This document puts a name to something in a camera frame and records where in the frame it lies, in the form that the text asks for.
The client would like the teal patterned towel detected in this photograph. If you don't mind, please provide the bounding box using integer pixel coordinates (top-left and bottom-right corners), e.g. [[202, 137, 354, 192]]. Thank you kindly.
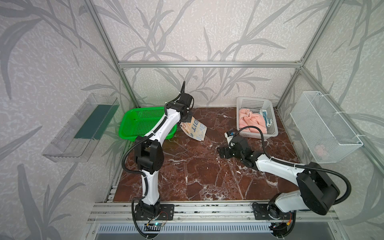
[[260, 110, 273, 128]]

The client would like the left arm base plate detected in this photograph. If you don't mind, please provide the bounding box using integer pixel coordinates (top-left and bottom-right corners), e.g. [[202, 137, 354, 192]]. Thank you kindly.
[[134, 203, 175, 221]]

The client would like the clear acrylic wall shelf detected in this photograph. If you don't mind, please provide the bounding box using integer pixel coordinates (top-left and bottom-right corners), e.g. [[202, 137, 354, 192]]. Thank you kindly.
[[42, 94, 120, 163]]

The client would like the cream lettered towel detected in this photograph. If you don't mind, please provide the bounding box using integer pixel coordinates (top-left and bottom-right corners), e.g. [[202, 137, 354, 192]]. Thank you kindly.
[[181, 117, 207, 142]]

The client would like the green plastic basket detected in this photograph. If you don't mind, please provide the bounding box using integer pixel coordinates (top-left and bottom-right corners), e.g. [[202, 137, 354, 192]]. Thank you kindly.
[[119, 107, 165, 142]]

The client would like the aluminium cage frame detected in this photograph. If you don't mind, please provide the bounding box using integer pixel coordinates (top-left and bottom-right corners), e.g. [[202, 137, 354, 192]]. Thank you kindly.
[[83, 0, 384, 175]]

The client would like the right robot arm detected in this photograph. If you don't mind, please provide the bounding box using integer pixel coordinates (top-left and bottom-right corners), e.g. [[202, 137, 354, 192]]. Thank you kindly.
[[217, 136, 343, 218]]

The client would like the pink towel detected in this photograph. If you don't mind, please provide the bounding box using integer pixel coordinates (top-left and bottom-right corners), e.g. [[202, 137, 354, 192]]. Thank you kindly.
[[239, 109, 268, 134]]

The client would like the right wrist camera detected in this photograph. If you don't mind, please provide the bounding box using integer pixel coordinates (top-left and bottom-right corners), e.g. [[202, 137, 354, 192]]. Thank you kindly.
[[225, 131, 236, 148]]

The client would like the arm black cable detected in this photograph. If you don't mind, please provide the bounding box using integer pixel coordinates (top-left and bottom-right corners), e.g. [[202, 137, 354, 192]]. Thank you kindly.
[[228, 125, 352, 206], [121, 80, 187, 199]]

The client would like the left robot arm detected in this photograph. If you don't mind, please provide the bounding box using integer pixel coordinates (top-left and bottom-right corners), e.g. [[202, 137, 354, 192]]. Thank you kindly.
[[134, 93, 194, 213]]

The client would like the white plastic basket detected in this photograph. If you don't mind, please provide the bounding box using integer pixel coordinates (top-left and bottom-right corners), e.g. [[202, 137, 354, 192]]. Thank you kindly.
[[237, 97, 279, 139]]

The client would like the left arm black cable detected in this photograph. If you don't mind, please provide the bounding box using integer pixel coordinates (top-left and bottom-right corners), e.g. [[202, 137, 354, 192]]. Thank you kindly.
[[121, 80, 187, 199]]

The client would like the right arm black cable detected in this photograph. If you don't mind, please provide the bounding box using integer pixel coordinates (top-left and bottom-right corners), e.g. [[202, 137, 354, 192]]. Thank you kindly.
[[228, 125, 352, 206]]

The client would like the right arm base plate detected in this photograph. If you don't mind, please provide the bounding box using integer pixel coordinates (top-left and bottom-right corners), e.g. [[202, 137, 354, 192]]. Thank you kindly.
[[252, 202, 292, 221]]

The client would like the aluminium front rail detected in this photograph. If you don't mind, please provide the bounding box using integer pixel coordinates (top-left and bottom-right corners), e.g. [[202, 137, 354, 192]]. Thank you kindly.
[[86, 200, 341, 224]]

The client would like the white wire mesh basket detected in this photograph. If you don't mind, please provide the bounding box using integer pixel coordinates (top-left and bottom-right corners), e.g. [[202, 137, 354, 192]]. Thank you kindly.
[[291, 91, 364, 164]]

